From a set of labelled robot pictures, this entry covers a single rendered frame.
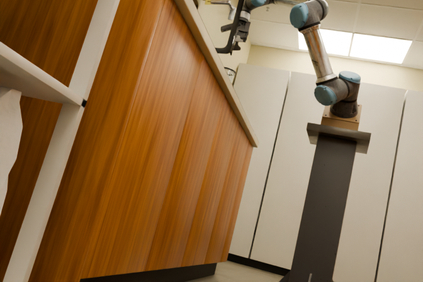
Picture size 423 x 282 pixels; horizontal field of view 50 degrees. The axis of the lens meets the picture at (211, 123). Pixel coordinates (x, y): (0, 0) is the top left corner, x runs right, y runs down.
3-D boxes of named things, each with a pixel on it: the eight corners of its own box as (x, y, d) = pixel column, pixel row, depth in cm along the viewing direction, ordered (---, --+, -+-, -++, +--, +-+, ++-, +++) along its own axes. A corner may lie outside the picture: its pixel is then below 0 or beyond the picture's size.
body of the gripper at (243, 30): (246, 38, 258) (251, 19, 261) (231, 35, 258) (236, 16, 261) (245, 43, 266) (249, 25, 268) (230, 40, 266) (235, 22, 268)
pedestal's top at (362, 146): (366, 154, 254) (367, 147, 255) (369, 140, 225) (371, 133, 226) (310, 143, 265) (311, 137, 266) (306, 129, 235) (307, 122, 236)
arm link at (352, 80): (362, 96, 242) (367, 73, 235) (345, 104, 236) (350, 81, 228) (345, 87, 250) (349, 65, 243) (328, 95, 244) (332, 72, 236)
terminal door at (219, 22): (166, 49, 198) (189, -30, 207) (230, 54, 186) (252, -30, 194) (165, 48, 198) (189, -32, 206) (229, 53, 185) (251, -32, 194)
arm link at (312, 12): (352, 97, 232) (320, -5, 227) (333, 106, 225) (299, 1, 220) (335, 100, 243) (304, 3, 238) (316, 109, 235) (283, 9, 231)
